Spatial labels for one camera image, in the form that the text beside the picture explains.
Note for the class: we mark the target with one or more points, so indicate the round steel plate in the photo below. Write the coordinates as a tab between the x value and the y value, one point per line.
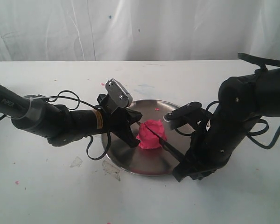
152	162

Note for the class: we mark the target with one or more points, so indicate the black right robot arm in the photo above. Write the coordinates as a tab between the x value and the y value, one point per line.
242	101

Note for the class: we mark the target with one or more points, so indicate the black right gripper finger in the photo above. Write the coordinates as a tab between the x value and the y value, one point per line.
188	167
201	175

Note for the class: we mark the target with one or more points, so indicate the black knife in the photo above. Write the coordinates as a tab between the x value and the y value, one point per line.
168	147

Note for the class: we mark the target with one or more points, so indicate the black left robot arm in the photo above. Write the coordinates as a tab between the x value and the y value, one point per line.
61	125

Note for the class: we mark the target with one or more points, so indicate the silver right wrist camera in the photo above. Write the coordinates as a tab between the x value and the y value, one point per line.
182	114

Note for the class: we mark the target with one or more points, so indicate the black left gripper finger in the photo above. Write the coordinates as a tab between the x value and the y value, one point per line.
133	116
127	136

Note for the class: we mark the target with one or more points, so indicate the white backdrop curtain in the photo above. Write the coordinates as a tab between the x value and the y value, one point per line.
122	30

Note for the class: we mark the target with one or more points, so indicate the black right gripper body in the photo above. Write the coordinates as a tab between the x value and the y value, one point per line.
215	146

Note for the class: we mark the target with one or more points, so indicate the pink clay lump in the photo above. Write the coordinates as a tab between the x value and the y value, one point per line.
148	132

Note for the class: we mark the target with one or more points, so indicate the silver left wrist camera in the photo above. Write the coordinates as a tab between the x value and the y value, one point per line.
118	93

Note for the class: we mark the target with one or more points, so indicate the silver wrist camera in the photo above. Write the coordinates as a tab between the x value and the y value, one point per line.
118	93
182	114

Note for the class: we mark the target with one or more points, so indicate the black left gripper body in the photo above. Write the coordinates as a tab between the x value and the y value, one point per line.
107	119

